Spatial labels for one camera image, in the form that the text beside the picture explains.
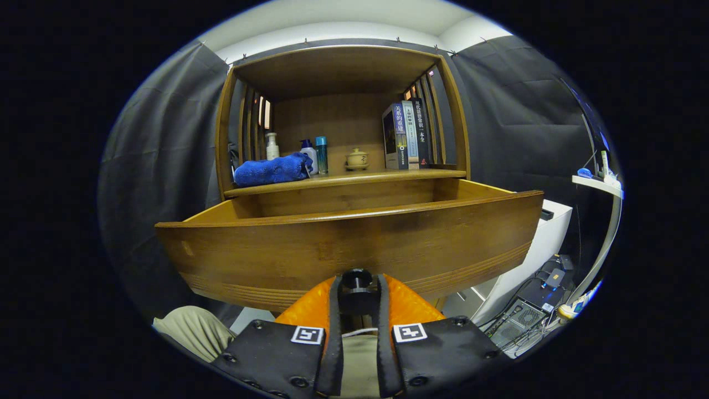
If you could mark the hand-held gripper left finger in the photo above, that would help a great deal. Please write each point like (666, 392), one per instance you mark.
(330, 343)

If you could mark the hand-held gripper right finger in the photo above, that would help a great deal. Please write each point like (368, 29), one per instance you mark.
(386, 343)

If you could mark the wooden drawer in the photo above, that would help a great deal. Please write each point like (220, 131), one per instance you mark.
(332, 249)

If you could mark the wooden countertop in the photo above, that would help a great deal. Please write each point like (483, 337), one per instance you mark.
(354, 177)

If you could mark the white box cabinet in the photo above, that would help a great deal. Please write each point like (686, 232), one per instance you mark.
(543, 244)

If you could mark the wooden cabinet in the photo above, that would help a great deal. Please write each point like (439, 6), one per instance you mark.
(332, 72)

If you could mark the black computer case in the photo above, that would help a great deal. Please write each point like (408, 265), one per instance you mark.
(520, 318)

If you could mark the person's beige trousers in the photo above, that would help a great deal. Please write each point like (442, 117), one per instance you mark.
(194, 332)

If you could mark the black electronics box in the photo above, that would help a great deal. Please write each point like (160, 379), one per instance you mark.
(554, 277)

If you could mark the blue towel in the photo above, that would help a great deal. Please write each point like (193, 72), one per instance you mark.
(271, 170)

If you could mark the beige lidded tea cup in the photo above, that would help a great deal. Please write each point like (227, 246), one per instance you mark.
(356, 159)

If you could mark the teal clear bottle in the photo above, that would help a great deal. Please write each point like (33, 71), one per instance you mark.
(322, 158)

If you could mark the white blue lotion bottle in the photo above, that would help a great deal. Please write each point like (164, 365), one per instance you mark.
(311, 155)

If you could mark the white pump bottle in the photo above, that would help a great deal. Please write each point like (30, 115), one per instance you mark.
(272, 151)

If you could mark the blue spine book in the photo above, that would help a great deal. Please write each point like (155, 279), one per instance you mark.
(400, 138)

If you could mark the black spine book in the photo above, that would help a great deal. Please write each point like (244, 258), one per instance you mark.
(422, 133)

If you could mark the small blue object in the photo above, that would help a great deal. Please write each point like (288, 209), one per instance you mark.
(584, 173)

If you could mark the small white bottle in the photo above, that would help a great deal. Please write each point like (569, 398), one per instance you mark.
(604, 163)

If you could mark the dark monitor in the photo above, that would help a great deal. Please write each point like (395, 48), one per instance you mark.
(595, 133)

